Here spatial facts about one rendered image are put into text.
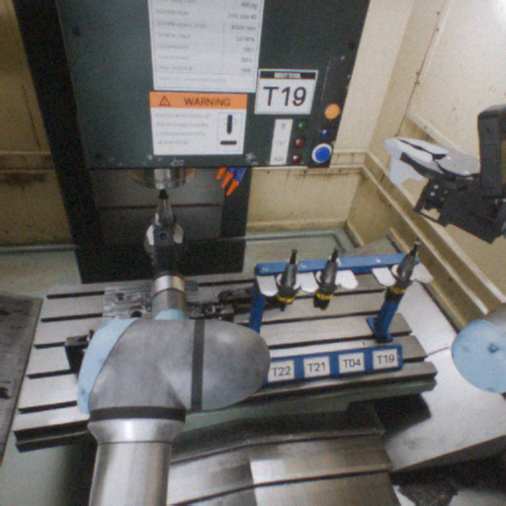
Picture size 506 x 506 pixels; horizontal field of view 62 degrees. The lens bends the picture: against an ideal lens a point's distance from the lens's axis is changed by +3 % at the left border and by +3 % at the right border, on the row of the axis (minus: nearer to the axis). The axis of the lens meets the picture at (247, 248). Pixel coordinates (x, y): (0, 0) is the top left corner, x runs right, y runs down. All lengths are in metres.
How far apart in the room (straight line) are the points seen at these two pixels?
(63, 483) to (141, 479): 0.97
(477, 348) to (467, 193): 0.22
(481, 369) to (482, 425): 0.99
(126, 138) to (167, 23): 0.19
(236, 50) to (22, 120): 1.33
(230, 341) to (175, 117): 0.38
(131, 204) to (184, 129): 0.87
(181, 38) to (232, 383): 0.49
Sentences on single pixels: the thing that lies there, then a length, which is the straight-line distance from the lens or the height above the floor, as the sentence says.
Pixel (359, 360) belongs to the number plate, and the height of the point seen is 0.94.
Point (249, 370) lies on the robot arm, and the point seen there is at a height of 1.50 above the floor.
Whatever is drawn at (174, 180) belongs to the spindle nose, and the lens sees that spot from 0.92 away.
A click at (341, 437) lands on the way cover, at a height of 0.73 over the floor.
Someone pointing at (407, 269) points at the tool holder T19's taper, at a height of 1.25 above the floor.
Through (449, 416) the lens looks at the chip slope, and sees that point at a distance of 1.54.
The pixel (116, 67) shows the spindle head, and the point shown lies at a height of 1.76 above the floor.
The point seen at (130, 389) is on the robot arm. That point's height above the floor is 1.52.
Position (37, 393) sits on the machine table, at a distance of 1.31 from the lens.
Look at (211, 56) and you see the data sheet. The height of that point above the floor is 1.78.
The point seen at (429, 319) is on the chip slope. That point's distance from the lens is 1.71.
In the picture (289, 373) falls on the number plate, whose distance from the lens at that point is 1.25.
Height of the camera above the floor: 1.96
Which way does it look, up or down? 40 degrees down
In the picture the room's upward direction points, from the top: 6 degrees clockwise
